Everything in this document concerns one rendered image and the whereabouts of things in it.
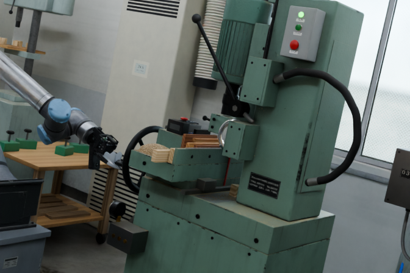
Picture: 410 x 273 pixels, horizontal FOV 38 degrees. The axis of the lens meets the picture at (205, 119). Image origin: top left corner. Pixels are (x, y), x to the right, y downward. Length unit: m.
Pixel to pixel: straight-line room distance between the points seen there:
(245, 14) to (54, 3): 2.31
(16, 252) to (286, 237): 0.92
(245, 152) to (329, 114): 0.30
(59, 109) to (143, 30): 1.57
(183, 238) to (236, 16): 0.80
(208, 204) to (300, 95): 0.47
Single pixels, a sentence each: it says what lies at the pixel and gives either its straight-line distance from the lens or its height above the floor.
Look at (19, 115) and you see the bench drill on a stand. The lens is 4.24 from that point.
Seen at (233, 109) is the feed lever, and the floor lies 1.11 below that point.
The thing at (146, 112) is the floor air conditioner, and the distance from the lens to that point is 3.79.
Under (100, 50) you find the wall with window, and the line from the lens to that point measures 4.51.
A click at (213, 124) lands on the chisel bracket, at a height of 1.03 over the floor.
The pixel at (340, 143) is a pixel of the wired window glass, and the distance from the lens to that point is 3.52.
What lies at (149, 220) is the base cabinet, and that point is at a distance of 2.17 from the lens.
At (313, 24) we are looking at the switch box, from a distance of 1.87.
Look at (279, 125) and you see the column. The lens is 1.96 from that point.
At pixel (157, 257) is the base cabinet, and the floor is 0.54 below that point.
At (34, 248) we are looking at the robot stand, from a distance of 2.23.
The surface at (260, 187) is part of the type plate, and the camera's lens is 2.00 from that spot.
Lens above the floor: 1.27
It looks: 6 degrees down
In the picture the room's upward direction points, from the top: 11 degrees clockwise
